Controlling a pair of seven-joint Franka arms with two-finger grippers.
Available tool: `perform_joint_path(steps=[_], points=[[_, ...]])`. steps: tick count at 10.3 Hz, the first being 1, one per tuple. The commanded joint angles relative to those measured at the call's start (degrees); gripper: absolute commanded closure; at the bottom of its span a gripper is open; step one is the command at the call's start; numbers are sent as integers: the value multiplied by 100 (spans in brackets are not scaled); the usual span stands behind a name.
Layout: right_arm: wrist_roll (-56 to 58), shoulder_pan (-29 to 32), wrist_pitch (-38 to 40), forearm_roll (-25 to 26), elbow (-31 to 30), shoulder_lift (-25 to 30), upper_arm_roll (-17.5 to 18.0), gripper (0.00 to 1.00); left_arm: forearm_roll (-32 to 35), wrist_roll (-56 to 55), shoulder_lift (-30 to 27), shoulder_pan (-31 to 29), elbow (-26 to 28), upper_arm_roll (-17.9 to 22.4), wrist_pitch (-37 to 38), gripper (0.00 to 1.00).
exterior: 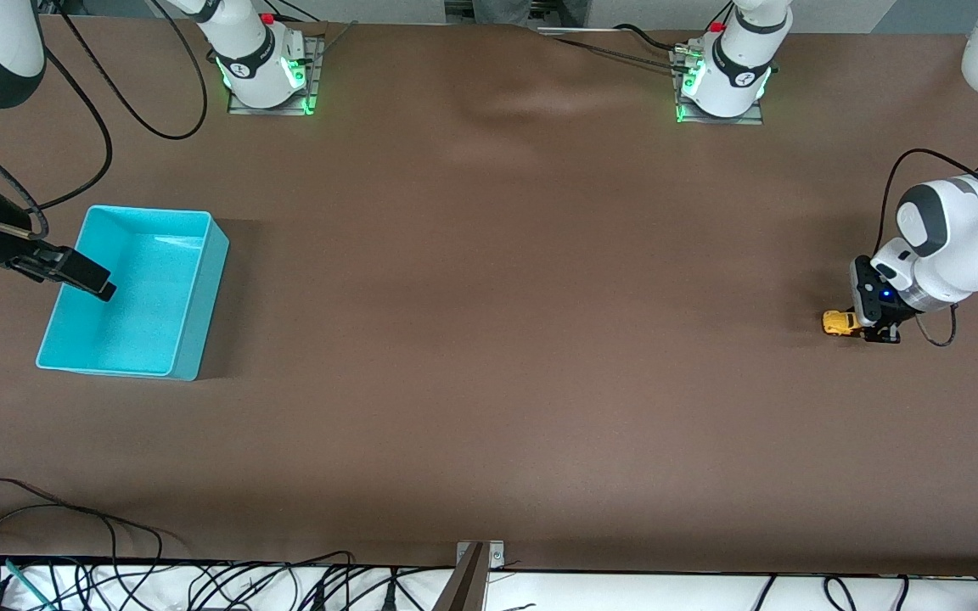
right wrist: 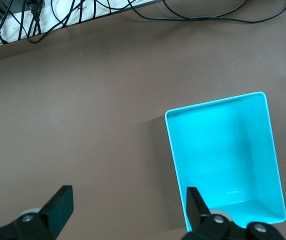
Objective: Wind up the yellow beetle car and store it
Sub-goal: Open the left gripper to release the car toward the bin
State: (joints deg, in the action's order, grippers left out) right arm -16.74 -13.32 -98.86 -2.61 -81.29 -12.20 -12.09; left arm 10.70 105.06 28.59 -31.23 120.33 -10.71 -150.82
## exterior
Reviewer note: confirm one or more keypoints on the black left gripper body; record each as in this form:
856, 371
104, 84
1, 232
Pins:
882, 323

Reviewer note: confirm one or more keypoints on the yellow beetle toy car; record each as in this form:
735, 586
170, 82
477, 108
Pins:
839, 323

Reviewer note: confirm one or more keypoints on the turquoise plastic bin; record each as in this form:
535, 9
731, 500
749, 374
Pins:
141, 297

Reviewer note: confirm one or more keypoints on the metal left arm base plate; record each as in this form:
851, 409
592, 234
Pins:
722, 120

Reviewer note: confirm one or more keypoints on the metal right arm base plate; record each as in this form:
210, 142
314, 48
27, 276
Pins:
317, 72

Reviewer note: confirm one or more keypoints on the small metal edge bracket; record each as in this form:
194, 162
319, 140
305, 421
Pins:
496, 556

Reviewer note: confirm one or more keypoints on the aluminium frame rail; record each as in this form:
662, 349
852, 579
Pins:
455, 7

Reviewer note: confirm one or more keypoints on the grey metal post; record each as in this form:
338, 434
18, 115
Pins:
465, 590

